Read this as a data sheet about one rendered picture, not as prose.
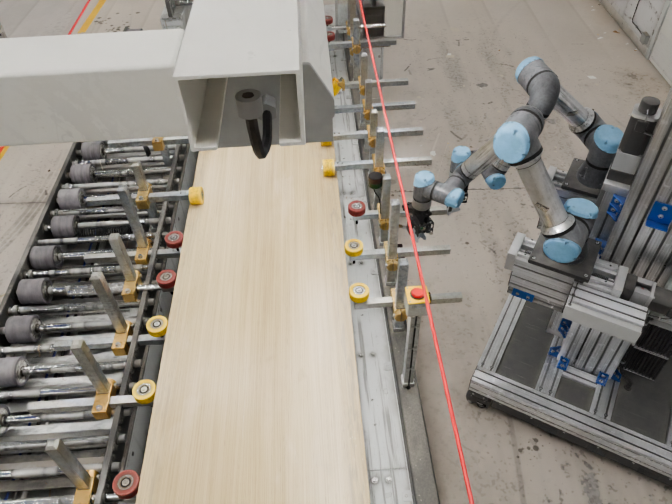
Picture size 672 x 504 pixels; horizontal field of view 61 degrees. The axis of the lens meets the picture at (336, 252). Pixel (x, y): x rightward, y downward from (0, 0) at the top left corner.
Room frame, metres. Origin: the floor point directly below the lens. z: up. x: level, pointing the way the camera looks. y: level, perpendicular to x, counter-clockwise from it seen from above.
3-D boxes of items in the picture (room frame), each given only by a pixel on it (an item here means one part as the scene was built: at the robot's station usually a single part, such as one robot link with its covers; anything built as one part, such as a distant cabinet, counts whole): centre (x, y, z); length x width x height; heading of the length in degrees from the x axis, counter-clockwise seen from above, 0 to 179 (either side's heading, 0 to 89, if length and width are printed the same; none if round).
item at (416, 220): (1.69, -0.35, 1.05); 0.09 x 0.08 x 0.12; 22
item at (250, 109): (0.40, 0.06, 2.37); 0.11 x 0.02 x 0.08; 0
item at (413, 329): (1.16, -0.25, 0.93); 0.05 x 0.05 x 0.45; 2
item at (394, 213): (1.67, -0.24, 0.93); 0.04 x 0.04 x 0.48; 2
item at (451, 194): (1.66, -0.44, 1.21); 0.11 x 0.11 x 0.08; 55
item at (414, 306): (1.16, -0.25, 1.18); 0.07 x 0.07 x 0.08; 2
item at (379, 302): (1.46, -0.28, 0.82); 0.44 x 0.03 x 0.04; 92
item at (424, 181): (1.70, -0.35, 1.21); 0.09 x 0.08 x 0.11; 55
